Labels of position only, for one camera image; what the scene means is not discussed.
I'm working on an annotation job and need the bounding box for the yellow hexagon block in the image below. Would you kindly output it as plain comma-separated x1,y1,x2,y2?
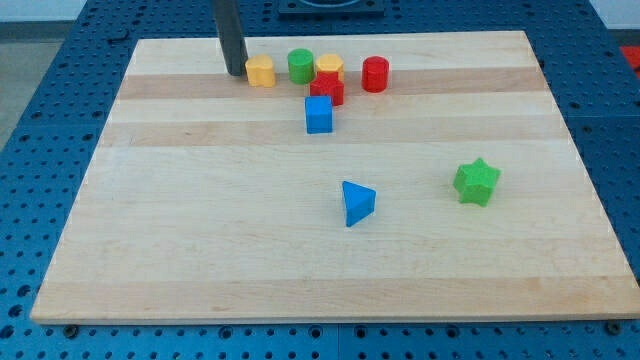
315,53,344,81

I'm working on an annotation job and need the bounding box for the red star block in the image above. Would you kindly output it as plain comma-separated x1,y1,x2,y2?
309,72,345,106

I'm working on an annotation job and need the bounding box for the blue triangle block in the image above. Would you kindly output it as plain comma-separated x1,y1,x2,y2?
342,181,377,227

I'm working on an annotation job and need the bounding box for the blue cube block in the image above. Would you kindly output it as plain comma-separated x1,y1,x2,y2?
305,95,333,134

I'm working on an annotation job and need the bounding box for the yellow heart block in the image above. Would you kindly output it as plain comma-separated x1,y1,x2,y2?
245,54,276,88

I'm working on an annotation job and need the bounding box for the red object at edge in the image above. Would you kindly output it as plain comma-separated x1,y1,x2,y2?
620,46,640,77

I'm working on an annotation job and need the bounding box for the black cylindrical robot arm stick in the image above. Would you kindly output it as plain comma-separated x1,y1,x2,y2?
212,0,248,77

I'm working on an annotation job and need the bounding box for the green star block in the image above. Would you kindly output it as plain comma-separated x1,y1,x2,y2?
453,158,502,207

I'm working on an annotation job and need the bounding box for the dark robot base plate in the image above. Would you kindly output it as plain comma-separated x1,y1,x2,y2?
276,0,385,18

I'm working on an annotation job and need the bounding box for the green cylinder block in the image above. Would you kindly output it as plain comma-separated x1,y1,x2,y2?
287,48,315,85

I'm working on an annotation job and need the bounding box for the red cylinder block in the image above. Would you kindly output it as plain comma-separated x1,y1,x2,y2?
361,56,390,93

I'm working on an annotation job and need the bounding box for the light wooden board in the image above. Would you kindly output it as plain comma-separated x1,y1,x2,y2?
31,31,639,325

